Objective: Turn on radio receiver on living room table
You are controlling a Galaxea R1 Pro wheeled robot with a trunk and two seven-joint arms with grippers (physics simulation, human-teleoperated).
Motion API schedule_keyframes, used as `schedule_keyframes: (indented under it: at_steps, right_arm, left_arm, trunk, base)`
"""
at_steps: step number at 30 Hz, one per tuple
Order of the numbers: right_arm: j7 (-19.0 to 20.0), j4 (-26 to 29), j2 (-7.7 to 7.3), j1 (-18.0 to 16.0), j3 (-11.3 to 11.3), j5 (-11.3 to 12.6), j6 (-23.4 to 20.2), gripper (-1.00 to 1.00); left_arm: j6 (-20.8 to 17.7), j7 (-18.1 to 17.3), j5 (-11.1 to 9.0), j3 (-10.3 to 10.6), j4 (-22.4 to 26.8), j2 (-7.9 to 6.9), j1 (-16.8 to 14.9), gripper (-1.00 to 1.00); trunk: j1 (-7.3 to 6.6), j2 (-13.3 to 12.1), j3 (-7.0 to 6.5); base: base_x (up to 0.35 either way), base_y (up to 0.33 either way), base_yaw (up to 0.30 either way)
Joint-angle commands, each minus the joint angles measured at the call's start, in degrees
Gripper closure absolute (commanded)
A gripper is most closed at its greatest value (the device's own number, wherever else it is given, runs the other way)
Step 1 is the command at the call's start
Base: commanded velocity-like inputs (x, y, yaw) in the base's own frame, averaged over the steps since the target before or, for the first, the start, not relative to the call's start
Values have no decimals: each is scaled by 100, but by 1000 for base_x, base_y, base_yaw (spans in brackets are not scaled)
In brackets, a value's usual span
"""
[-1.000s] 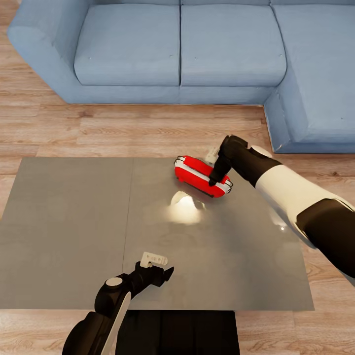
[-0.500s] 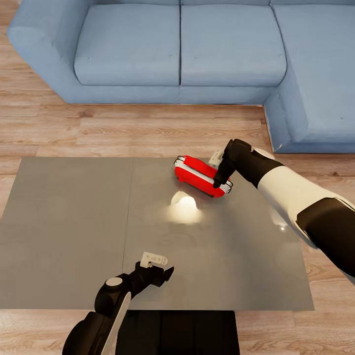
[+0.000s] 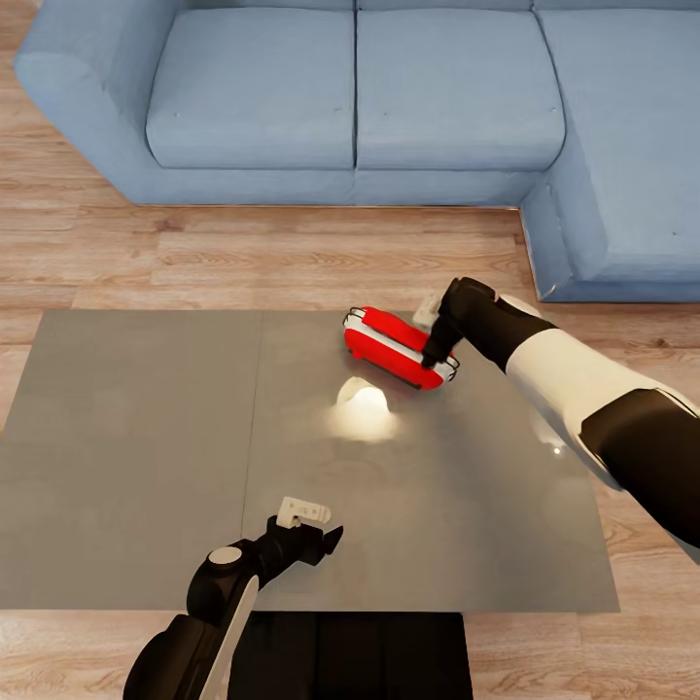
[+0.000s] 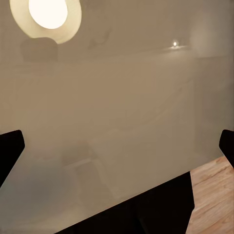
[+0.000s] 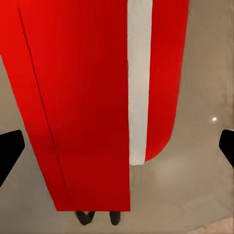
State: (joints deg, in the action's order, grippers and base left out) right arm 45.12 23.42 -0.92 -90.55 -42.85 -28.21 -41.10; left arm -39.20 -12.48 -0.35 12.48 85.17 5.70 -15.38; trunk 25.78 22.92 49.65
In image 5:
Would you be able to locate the coffee table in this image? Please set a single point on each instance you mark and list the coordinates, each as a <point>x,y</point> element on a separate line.
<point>189,185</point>

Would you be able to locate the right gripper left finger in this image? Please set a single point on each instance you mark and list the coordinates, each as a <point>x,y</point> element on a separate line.
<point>11,146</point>

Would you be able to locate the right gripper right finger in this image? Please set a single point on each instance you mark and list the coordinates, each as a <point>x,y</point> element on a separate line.
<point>226,144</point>

